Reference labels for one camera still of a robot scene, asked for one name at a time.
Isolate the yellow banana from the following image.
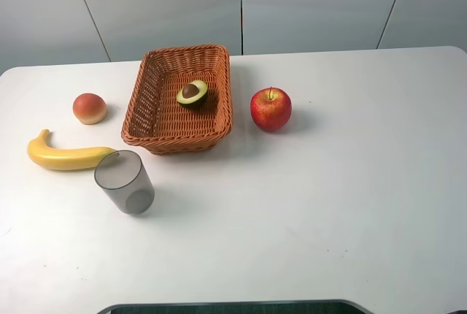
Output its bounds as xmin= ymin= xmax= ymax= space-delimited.
xmin=27 ymin=129 xmax=116 ymax=171

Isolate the grey translucent plastic cup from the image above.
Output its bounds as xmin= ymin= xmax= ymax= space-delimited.
xmin=94 ymin=150 xmax=155 ymax=215

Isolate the brown wicker basket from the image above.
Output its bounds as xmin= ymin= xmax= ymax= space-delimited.
xmin=121 ymin=45 xmax=233 ymax=155

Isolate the round bread bun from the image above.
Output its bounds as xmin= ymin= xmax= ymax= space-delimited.
xmin=72 ymin=93 xmax=107 ymax=125

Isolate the red apple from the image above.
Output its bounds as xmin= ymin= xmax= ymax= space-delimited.
xmin=250 ymin=87 xmax=292 ymax=132

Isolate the halved avocado with pit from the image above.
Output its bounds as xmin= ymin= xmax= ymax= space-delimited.
xmin=176 ymin=80 xmax=208 ymax=109

